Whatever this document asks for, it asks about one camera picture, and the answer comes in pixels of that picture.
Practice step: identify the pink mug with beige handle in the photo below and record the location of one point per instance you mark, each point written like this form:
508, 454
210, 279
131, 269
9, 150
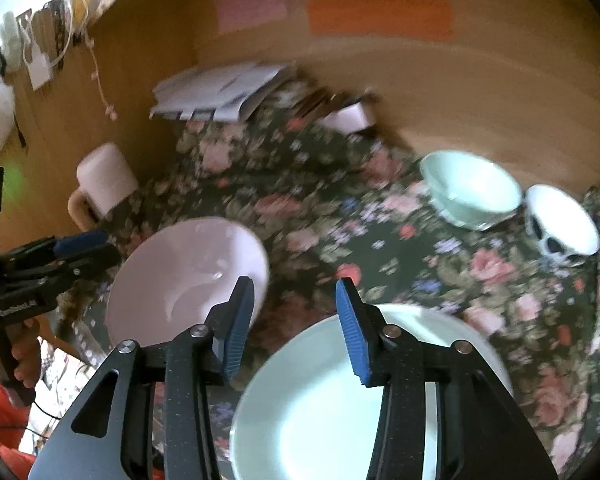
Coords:
105, 180

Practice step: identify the pink paper note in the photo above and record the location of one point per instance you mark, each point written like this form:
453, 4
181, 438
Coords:
234, 15

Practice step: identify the pale green round plate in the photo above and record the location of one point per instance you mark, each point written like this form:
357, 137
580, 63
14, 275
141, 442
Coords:
305, 415

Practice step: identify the small white box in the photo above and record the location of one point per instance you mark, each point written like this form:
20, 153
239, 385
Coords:
355, 118

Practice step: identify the left hand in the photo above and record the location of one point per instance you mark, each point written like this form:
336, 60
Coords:
26, 351

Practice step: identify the floral dark green cloth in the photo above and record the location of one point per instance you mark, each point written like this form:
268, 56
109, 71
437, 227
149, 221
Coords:
327, 206

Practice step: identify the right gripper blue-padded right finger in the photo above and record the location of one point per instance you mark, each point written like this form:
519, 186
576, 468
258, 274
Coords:
361, 325

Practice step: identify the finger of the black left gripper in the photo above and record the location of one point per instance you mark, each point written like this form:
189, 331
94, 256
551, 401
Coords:
71, 245

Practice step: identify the pale green bowl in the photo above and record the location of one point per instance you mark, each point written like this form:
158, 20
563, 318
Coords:
468, 190

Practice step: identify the white bowl with black spots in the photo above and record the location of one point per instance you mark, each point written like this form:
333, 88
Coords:
562, 230

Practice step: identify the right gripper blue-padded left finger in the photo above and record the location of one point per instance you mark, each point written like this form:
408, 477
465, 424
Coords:
229, 323

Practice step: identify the orange paper note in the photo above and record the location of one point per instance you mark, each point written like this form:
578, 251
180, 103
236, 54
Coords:
420, 19

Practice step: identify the stack of white papers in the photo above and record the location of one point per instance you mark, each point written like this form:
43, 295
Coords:
229, 93

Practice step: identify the pink white bowl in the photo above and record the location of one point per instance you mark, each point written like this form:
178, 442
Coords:
174, 278

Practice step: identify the orange sleeve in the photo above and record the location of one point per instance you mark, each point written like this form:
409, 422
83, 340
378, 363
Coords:
13, 425

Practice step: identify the white charger with cable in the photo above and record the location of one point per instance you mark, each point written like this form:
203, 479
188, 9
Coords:
38, 64

